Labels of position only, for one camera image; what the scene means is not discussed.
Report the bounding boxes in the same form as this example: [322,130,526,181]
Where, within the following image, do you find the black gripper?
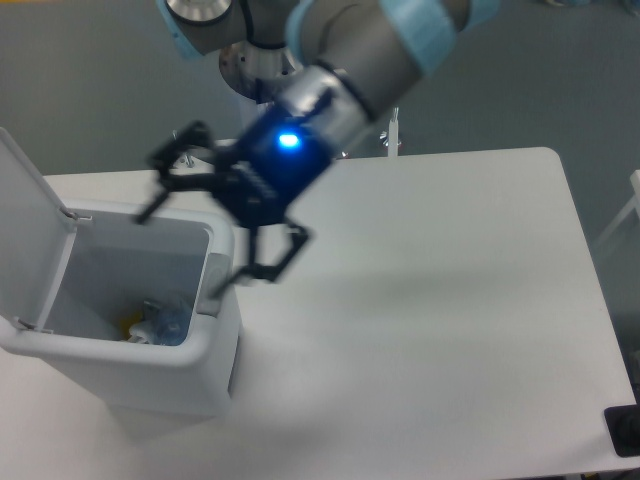
[134,105,332,299]

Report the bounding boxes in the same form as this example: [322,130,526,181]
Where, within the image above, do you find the clear plastic water bottle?
[143,295,192,346]

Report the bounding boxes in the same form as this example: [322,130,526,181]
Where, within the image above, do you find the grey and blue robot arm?
[136,1,499,282]

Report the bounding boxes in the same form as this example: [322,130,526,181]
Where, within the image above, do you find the white plastic trash can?
[1,133,242,417]

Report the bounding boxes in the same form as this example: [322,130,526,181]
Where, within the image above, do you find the yellow and white trash pieces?
[117,310,144,341]

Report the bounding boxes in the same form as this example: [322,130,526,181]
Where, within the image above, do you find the black device at table edge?
[604,404,639,458]

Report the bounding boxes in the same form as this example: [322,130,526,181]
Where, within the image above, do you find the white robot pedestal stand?
[171,39,404,170]

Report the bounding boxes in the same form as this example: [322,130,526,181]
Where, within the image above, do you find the white frame at right edge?
[593,170,639,255]

